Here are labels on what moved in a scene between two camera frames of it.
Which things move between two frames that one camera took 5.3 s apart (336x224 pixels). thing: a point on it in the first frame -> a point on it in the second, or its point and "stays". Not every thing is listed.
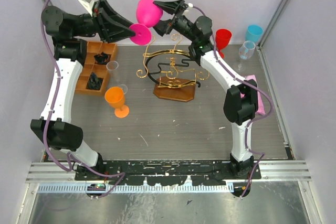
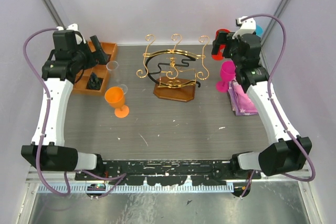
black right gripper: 165,27 -> 223,38
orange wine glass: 115,96 stays
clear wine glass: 113,70 stays
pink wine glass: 147,12 -> 228,73
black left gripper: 107,13 -> 99,55
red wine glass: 222,38 stays
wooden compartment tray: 92,76 stays
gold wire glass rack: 168,70 stays
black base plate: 169,172 stays
